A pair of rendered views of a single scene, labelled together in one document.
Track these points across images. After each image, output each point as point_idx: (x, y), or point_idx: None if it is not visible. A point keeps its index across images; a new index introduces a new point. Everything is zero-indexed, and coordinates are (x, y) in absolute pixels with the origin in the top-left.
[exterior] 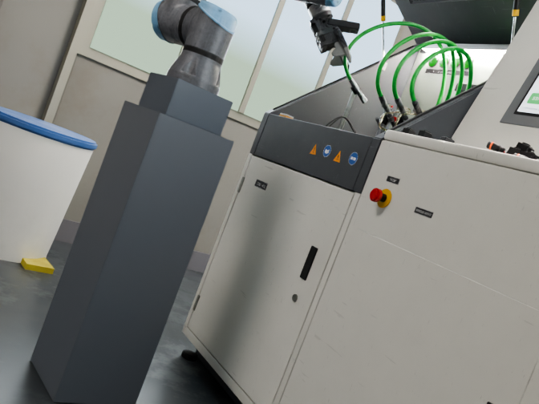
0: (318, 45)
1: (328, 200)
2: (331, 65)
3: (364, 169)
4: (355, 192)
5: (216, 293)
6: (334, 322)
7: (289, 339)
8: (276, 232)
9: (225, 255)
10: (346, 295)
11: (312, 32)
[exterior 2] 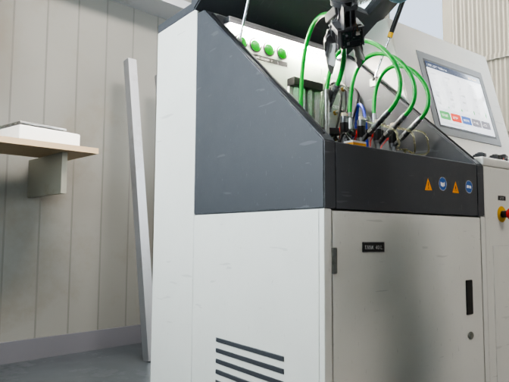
0: (346, 39)
1: (463, 233)
2: (335, 65)
3: (480, 194)
4: (481, 217)
5: None
6: (505, 325)
7: (479, 371)
8: (423, 290)
9: (358, 367)
10: (504, 300)
11: (344, 18)
